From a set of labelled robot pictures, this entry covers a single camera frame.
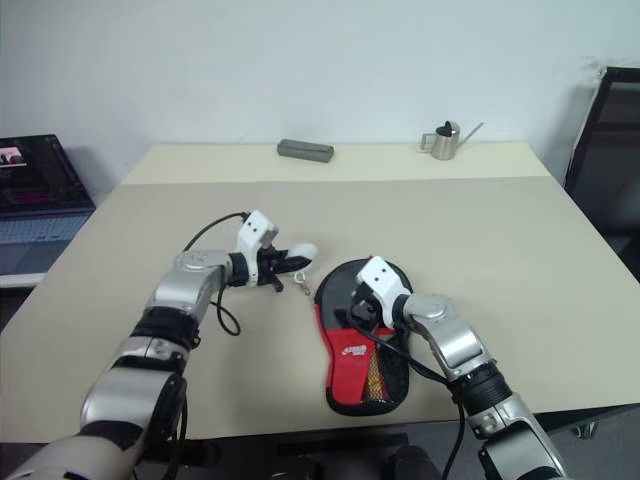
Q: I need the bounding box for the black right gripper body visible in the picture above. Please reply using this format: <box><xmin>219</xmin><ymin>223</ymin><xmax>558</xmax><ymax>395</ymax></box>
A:
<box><xmin>347</xmin><ymin>283</ymin><xmax>385</xmax><ymax>332</ymax></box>

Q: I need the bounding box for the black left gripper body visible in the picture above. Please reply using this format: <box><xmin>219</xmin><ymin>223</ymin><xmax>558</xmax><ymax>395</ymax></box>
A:
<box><xmin>255</xmin><ymin>243</ymin><xmax>290</xmax><ymax>295</ymax></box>

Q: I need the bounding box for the black red paddle case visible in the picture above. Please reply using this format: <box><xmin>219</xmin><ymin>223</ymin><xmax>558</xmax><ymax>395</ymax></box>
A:
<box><xmin>313</xmin><ymin>256</ymin><xmax>414</xmax><ymax>416</ymax></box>

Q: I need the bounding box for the grey rectangular box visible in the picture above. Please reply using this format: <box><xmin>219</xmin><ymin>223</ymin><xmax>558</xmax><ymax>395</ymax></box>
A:
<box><xmin>276</xmin><ymin>138</ymin><xmax>336</xmax><ymax>165</ymax></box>

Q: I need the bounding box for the dark rounded shape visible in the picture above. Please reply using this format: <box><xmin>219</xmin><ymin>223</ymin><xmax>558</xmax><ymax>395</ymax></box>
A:
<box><xmin>393</xmin><ymin>443</ymin><xmax>442</xmax><ymax>480</ymax></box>

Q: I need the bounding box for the small metal watering can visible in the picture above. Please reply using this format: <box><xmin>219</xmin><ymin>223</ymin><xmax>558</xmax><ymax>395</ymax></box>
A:
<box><xmin>418</xmin><ymin>119</ymin><xmax>486</xmax><ymax>162</ymax></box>

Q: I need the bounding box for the open laptop computer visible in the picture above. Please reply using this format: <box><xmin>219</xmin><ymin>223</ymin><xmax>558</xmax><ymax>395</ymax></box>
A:
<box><xmin>0</xmin><ymin>133</ymin><xmax>97</xmax><ymax>247</ymax></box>

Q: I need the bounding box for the black chair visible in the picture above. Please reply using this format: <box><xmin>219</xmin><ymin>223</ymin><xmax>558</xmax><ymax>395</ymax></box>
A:
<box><xmin>564</xmin><ymin>65</ymin><xmax>640</xmax><ymax>282</ymax></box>

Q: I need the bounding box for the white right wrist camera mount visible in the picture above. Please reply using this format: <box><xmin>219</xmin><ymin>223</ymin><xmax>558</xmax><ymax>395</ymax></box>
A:
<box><xmin>354</xmin><ymin>255</ymin><xmax>409</xmax><ymax>332</ymax></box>

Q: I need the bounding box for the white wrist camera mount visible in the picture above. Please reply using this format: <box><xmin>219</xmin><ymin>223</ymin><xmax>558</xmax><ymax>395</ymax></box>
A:
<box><xmin>235</xmin><ymin>209</ymin><xmax>280</xmax><ymax>288</ymax></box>
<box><xmin>354</xmin><ymin>255</ymin><xmax>409</xmax><ymax>332</ymax></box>

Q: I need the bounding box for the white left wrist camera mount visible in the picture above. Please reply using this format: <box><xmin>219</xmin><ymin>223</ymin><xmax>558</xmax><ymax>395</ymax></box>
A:
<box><xmin>235</xmin><ymin>209</ymin><xmax>280</xmax><ymax>288</ymax></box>

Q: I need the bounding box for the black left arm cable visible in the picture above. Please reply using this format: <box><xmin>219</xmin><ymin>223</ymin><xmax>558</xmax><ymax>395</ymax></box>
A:
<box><xmin>180</xmin><ymin>212</ymin><xmax>250</xmax><ymax>338</ymax></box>

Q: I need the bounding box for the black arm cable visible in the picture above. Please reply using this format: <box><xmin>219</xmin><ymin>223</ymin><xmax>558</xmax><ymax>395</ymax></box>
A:
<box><xmin>180</xmin><ymin>212</ymin><xmax>250</xmax><ymax>338</ymax></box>
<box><xmin>344</xmin><ymin>314</ymin><xmax>469</xmax><ymax>480</ymax></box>

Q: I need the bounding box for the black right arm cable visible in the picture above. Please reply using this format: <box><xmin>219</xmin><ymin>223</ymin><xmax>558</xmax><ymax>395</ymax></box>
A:
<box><xmin>344</xmin><ymin>314</ymin><xmax>469</xmax><ymax>480</ymax></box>

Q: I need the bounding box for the black table frame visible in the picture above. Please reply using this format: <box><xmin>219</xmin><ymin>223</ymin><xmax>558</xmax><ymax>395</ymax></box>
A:
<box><xmin>177</xmin><ymin>407</ymin><xmax>640</xmax><ymax>454</ymax></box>

